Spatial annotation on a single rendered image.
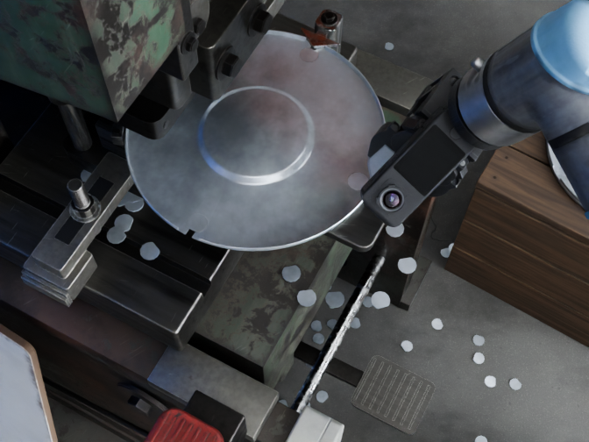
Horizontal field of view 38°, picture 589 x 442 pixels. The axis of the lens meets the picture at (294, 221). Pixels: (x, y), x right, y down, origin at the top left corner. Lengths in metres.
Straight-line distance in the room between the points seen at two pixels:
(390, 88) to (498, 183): 0.36
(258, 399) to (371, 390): 0.53
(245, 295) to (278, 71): 0.26
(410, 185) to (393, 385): 0.77
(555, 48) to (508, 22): 1.51
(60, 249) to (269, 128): 0.26
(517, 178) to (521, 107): 0.80
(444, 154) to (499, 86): 0.11
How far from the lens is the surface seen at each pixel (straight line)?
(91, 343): 1.05
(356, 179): 0.93
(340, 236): 0.90
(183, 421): 0.86
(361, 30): 2.08
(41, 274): 0.97
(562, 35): 0.64
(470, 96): 0.73
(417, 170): 0.77
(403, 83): 1.19
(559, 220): 1.46
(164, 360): 1.00
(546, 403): 1.72
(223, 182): 0.93
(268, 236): 0.90
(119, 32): 0.60
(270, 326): 1.00
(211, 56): 0.80
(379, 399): 1.49
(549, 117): 0.67
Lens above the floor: 1.59
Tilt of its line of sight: 62 degrees down
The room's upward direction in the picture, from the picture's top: 1 degrees clockwise
